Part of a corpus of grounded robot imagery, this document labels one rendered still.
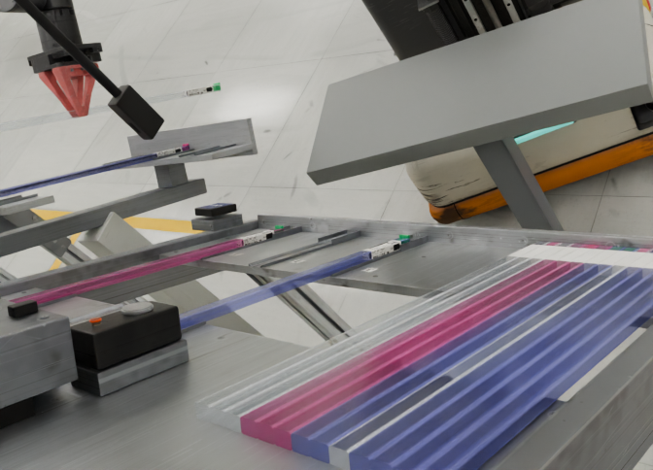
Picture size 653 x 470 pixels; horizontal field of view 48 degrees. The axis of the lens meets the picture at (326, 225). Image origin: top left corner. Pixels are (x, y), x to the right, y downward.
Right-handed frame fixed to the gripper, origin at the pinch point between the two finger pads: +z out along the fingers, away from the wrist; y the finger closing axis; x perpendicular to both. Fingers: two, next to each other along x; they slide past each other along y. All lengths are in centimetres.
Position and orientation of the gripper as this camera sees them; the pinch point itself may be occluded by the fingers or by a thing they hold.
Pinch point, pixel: (79, 111)
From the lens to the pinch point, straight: 116.7
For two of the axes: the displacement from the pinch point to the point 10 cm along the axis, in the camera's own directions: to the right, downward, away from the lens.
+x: 6.0, -2.6, 7.6
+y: 7.8, -0.3, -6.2
